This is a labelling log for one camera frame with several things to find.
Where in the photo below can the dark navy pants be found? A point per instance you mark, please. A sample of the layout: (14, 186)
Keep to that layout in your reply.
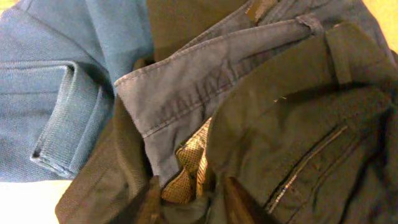
(289, 106)

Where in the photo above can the blue polo shirt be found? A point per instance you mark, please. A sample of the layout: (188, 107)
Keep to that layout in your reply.
(59, 62)

